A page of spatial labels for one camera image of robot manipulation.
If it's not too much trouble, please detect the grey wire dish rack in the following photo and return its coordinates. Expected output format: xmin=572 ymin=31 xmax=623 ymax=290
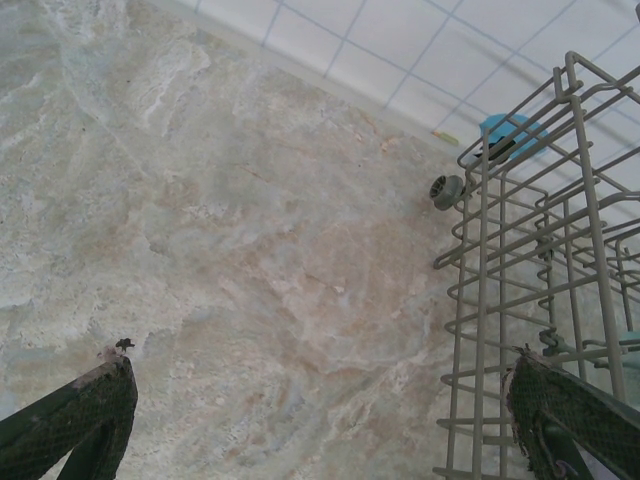
xmin=429 ymin=49 xmax=640 ymax=480

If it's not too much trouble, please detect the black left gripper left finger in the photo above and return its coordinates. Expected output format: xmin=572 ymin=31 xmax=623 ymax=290
xmin=0 ymin=352 xmax=139 ymax=480

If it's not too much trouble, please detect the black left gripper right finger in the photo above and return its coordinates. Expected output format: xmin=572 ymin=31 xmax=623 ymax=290
xmin=505 ymin=347 xmax=640 ymax=480

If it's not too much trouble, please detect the blue circle dolphin sticker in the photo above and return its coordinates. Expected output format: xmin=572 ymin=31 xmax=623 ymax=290
xmin=478 ymin=112 xmax=549 ymax=164

